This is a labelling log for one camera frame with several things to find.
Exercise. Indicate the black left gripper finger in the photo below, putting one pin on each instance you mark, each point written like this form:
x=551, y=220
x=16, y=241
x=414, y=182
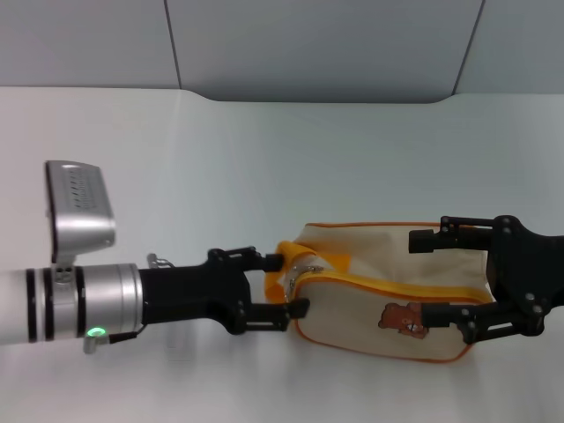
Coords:
x=269, y=315
x=247, y=257

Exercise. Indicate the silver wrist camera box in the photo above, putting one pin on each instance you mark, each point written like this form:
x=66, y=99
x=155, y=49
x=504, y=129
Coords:
x=81, y=207

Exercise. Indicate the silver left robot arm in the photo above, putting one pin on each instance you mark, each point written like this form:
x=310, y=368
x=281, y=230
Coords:
x=66, y=299

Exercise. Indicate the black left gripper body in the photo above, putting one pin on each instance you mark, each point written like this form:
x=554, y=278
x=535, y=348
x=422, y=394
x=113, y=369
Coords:
x=189, y=293

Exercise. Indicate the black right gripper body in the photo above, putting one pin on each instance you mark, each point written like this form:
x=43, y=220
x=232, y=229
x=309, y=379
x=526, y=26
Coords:
x=524, y=277

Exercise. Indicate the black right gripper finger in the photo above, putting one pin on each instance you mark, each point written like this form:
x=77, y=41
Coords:
x=462, y=319
x=449, y=238

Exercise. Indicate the beige bear food bag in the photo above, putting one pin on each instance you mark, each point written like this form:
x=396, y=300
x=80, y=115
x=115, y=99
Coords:
x=365, y=282

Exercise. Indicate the silver connector plug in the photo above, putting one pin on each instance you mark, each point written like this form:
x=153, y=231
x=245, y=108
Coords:
x=159, y=262

